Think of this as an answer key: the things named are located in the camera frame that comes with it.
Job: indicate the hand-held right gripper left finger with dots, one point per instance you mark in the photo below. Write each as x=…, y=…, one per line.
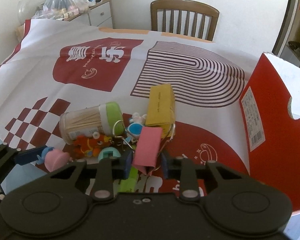
x=127, y=165

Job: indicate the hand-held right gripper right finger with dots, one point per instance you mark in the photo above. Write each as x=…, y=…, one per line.
x=165, y=166

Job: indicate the green marker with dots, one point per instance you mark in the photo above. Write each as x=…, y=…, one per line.
x=128, y=182

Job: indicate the pink binder clip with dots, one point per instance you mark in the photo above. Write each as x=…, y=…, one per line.
x=147, y=147

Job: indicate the pink toy with blue cap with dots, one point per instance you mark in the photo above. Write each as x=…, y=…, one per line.
x=56, y=158

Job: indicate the toothpick jar with green lid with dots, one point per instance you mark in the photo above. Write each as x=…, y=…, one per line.
x=85, y=122

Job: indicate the yellow rectangular box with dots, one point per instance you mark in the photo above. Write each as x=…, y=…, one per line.
x=160, y=105

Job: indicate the red cardboard box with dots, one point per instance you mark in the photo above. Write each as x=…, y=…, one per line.
x=265, y=85

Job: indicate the red white printed tablecloth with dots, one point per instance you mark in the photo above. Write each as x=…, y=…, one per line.
x=40, y=85

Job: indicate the brown cardboard box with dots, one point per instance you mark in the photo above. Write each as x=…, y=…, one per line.
x=20, y=31

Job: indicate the clear glass bowl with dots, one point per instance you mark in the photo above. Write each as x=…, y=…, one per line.
x=27, y=5

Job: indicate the small white drawer cabinet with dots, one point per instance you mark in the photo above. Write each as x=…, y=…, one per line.
x=100, y=15

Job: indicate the clear plastic bag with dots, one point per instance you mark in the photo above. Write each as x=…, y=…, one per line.
x=62, y=5

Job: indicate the wooden chair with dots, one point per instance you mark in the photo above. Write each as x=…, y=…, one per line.
x=185, y=7

